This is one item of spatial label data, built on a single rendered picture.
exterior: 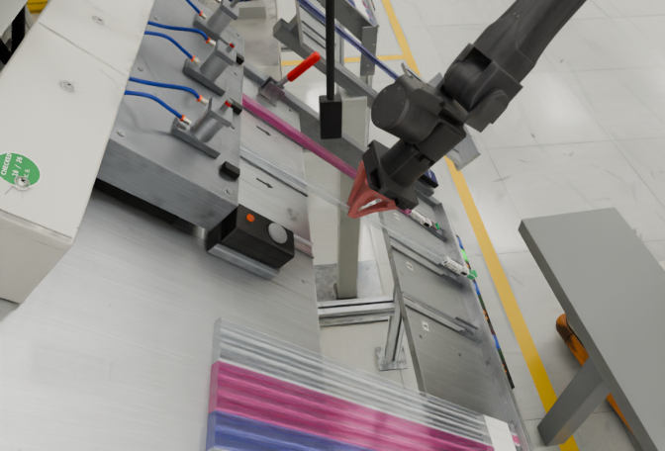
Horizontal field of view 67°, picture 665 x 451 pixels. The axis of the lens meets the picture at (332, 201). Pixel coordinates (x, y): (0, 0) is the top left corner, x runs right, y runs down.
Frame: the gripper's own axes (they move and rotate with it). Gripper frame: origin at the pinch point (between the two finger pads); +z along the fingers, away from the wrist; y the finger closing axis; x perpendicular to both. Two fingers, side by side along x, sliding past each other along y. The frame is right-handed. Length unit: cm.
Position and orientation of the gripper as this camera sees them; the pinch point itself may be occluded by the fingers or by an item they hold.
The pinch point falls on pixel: (353, 209)
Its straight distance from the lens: 75.3
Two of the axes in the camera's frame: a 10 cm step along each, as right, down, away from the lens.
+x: 7.7, 3.8, 5.1
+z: -6.2, 5.9, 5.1
